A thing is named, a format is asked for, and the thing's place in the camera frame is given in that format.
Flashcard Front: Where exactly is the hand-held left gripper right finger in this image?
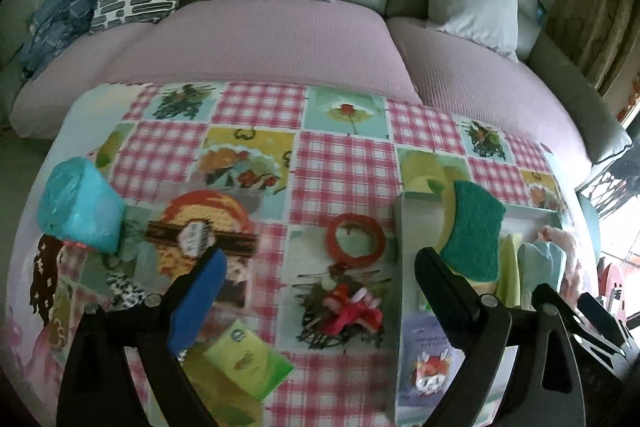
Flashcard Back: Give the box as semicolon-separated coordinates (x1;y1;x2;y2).
414;247;587;427

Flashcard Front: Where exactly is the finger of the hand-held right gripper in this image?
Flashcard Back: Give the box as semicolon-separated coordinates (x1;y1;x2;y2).
577;294;629;345
572;329;634;361

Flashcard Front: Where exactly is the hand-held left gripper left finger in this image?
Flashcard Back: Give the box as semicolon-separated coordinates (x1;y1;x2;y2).
57;246;229;427

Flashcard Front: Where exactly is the white storage box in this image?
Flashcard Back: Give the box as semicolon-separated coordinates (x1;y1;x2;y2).
392;189;569;427

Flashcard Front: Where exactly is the green yellow scouring sponge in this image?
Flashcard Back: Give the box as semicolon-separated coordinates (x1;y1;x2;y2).
435;179;507;295

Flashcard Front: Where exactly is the purple cartoon printed packet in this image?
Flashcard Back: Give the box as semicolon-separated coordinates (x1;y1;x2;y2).
400;312;469;404

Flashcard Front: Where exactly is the yellow cloth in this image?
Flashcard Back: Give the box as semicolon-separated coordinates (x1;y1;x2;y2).
496;232;524;309

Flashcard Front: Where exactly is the green tea packet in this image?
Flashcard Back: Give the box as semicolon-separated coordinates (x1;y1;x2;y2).
202;319;296;400

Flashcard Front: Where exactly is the black white patterned cloth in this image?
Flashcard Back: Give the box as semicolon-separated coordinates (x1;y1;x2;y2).
102;272;152;314

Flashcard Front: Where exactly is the orange brown printed packet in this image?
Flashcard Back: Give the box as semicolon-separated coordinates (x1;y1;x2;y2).
145;189;259;309

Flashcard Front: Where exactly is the light blue cloth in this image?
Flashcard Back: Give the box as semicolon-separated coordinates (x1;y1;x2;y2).
517;241;567;308

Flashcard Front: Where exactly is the pink fluffy cloth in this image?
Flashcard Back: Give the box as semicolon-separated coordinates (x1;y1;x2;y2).
535;227;587;299

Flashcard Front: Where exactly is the red pink hair bow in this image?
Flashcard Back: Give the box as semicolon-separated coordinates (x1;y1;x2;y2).
320;282;386;336

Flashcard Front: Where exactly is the yellow packet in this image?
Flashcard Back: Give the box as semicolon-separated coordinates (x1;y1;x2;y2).
184;347;267;427

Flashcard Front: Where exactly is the teal wet wipes pack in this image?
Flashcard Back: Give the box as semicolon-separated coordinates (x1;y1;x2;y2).
37;157;126;255

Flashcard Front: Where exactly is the lilac seat cushion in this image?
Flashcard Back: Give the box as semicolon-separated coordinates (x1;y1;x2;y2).
85;0;418;104
10;21;168;138
387;17;597;164

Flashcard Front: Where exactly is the grey sofa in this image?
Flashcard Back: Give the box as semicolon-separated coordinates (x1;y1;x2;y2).
9;0;634;168

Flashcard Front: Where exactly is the beige patterned curtain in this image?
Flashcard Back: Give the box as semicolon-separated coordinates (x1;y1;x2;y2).
545;0;637;94

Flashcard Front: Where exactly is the blue crumpled cloth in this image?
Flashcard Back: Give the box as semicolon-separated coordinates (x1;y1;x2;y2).
20;0;101;80

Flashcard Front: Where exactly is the red hair tie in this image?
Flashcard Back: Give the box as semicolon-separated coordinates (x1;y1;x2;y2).
325;213;387;269

